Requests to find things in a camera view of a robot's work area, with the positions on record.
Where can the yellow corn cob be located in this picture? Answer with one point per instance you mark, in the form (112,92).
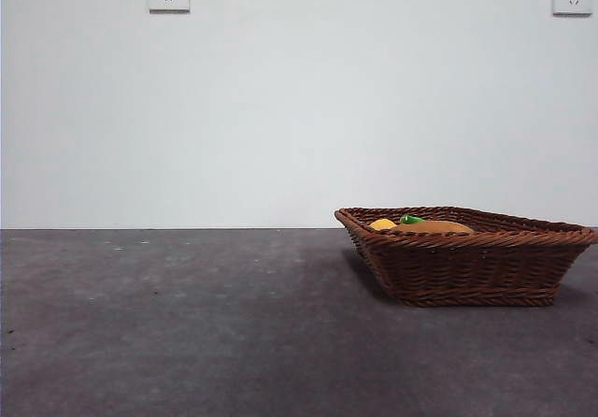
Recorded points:
(383,224)

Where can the purple eggplant with green stem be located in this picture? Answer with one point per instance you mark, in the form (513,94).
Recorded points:
(410,219)

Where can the brown potato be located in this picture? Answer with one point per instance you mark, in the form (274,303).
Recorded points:
(434,226)

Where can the brown wicker basket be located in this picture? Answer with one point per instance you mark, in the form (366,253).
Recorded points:
(467,272)

